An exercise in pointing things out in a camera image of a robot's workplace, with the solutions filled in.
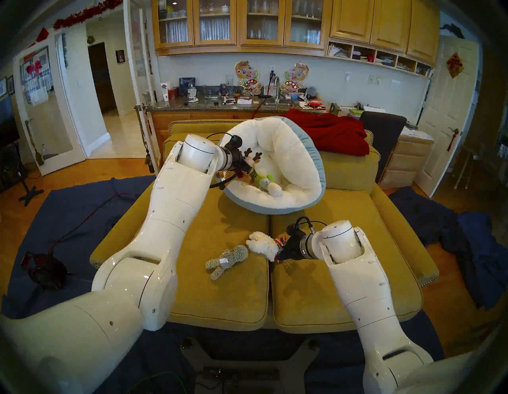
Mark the white llama plush toy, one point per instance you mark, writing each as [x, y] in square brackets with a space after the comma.
[262, 244]

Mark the granite kitchen counter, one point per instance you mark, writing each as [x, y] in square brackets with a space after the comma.
[190, 107]

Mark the red black bag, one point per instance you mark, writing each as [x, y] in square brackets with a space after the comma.
[45, 272]

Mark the white blue dog bed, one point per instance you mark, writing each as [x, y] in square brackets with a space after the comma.
[293, 167]

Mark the red bow decoration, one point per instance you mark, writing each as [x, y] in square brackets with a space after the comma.
[33, 69]

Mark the green white leek plush toy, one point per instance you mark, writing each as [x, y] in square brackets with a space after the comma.
[273, 188]

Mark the black chair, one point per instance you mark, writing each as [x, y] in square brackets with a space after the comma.
[381, 135]

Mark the blue floor rug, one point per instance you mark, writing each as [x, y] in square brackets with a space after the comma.
[59, 222]

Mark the white door with mirror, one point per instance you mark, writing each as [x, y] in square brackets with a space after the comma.
[47, 119]

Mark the wooden drawer unit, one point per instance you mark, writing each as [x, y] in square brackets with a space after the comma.
[408, 159]

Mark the dark blue crumpled blanket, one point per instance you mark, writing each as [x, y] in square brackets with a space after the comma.
[480, 258]

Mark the black tripod stand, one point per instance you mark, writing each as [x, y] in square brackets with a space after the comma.
[29, 194]

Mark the dark blue box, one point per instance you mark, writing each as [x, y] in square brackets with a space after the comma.
[186, 86]

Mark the red diamond door decoration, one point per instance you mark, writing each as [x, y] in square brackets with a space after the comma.
[455, 65]

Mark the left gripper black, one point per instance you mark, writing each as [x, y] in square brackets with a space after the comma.
[239, 159]

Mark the wooden wall cabinets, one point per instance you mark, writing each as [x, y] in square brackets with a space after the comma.
[317, 24]

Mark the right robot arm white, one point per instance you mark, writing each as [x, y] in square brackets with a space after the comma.
[357, 286]

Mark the yellow sofa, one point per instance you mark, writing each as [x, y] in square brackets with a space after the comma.
[301, 298]

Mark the small hallway picture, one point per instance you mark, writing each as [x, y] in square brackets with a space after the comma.
[120, 56]

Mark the red tinsel garland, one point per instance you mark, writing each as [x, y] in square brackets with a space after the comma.
[79, 16]

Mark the black bat wall decoration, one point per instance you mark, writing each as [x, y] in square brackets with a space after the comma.
[452, 31]

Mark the white panel door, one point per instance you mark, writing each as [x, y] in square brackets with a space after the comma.
[448, 119]

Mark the framed wall picture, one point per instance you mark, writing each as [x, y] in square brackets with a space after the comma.
[3, 87]
[10, 85]

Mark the small hanging broom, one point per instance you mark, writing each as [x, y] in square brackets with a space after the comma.
[37, 157]

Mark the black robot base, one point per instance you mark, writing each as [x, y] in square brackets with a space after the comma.
[246, 369]

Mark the red blanket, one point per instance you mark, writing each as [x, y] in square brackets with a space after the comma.
[333, 133]

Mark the black television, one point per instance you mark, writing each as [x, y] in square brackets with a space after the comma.
[7, 123]

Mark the cartoon child wall decoration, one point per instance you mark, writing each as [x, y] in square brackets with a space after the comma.
[248, 77]
[295, 79]

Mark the crochet reindeer plush toy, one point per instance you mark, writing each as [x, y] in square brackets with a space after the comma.
[249, 155]

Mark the red container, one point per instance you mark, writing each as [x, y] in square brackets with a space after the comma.
[173, 93]

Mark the white lotion bottle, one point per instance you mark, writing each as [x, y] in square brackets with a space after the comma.
[164, 92]

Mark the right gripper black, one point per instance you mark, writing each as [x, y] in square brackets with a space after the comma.
[294, 246]

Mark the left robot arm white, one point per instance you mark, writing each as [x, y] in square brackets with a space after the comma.
[158, 246]

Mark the metal sink faucet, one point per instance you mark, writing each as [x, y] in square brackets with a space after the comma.
[276, 85]

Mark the grey shaggy plush toy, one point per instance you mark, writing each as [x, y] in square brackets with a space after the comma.
[226, 260]

